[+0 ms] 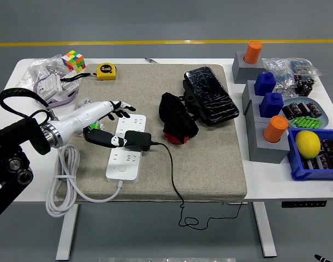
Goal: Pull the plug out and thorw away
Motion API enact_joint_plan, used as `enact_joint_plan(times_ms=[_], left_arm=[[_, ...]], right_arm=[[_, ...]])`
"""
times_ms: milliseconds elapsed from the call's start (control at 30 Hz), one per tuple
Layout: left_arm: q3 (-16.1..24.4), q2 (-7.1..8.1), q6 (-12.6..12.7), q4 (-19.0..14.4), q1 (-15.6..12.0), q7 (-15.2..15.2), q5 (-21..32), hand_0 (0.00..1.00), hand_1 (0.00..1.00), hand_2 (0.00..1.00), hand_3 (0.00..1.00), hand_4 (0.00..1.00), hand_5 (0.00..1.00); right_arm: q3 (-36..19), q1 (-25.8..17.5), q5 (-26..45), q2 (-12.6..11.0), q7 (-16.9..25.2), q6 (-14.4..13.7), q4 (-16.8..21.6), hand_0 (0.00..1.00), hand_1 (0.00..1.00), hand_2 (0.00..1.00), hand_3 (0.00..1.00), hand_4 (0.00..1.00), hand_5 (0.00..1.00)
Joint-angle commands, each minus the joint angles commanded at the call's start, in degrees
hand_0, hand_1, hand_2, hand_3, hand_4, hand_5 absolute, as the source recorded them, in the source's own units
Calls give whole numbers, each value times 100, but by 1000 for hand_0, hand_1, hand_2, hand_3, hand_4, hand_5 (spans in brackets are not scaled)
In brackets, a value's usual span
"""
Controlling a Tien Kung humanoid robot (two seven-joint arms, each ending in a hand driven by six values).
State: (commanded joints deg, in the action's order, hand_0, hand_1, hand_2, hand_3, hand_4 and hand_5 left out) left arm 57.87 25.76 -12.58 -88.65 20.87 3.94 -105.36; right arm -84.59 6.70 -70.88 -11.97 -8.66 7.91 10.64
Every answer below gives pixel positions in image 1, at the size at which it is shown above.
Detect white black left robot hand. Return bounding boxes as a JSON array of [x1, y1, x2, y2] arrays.
[[56, 100, 136, 150]]

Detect black power adapter plug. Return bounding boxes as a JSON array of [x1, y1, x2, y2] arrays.
[[124, 130, 152, 152]]

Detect white power strip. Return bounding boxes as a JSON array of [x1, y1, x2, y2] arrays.
[[105, 114, 147, 184]]

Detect thin black adapter cord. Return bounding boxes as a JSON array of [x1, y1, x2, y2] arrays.
[[151, 141, 242, 230]]

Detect large colourful puzzle cube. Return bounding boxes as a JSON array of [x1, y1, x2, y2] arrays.
[[61, 50, 86, 74]]

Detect black table control panel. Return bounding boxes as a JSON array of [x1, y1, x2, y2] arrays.
[[281, 201, 328, 209]]

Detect white table leg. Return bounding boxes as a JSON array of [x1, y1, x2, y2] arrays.
[[55, 204, 79, 260], [252, 202, 278, 258]]

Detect clear plastic bags of parts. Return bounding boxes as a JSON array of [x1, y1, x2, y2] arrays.
[[17, 53, 65, 90]]

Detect grey-brown fabric mat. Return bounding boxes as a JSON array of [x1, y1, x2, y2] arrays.
[[55, 64, 248, 203]]

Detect black folded cloth red lining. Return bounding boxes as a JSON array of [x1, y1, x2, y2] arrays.
[[158, 92, 199, 145]]

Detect blue plastic bin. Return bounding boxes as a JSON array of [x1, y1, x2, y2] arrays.
[[287, 128, 333, 181]]

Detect dark capacitors pile in bin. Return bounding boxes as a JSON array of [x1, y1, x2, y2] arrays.
[[301, 139, 333, 170]]

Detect yellow lemon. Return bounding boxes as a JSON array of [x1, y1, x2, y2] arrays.
[[295, 130, 322, 160]]

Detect black wrapped flat case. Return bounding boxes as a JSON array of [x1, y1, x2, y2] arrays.
[[184, 65, 240, 126]]

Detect orange cylinder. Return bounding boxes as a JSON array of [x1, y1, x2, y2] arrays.
[[263, 115, 289, 144], [243, 40, 263, 64]]

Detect green batteries pile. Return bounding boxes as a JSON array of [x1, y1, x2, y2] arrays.
[[290, 116, 323, 129]]

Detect light blue plate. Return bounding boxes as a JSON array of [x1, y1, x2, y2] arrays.
[[281, 97, 330, 129]]

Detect dark brown capacitor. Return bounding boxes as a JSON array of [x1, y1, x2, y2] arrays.
[[282, 103, 302, 120], [296, 102, 311, 117], [307, 102, 323, 118]]

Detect blue square peg block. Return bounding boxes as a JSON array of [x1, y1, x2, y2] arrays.
[[254, 72, 277, 96], [258, 92, 284, 118]]

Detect black capacitors cluster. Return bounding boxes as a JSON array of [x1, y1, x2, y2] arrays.
[[293, 74, 316, 97]]

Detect clear bag blue parts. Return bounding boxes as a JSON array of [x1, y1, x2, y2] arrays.
[[261, 57, 297, 92], [288, 57, 323, 80]]

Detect white wall socket panel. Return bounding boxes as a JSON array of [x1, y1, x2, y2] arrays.
[[37, 74, 64, 103], [60, 70, 80, 93]]

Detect yellow tape measure with strap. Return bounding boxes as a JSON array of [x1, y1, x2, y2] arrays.
[[60, 62, 118, 82]]

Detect black plastic bracket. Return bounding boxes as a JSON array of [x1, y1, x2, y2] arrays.
[[179, 81, 203, 122]]

